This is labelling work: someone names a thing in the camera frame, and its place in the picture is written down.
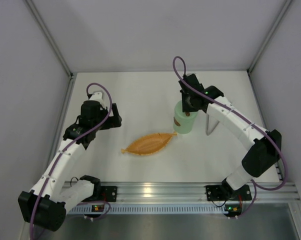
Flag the green lid with wooden handle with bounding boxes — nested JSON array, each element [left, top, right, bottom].
[[174, 100, 198, 125]]

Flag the green cylindrical lunch container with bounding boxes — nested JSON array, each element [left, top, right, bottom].
[[173, 112, 197, 135]]

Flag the metal serving tongs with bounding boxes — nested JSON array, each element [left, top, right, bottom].
[[205, 99, 235, 136]]

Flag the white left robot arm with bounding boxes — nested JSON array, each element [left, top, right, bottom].
[[17, 100, 122, 232]]

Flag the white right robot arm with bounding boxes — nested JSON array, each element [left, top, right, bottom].
[[179, 73, 282, 199]]

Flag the boat-shaped woven bamboo basket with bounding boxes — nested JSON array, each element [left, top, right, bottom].
[[120, 131, 178, 156]]

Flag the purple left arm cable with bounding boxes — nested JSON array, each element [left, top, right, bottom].
[[29, 83, 113, 240]]

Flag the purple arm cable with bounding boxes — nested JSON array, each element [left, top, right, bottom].
[[172, 56, 289, 213], [29, 83, 113, 240]]

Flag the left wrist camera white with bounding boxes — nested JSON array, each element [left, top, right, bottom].
[[88, 91, 106, 108]]

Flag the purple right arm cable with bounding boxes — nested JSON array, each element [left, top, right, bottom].
[[172, 56, 289, 213]]

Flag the aluminium mounting rail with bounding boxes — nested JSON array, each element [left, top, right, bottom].
[[102, 182, 300, 204]]

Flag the slotted grey cable duct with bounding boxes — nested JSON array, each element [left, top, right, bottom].
[[72, 204, 244, 215]]

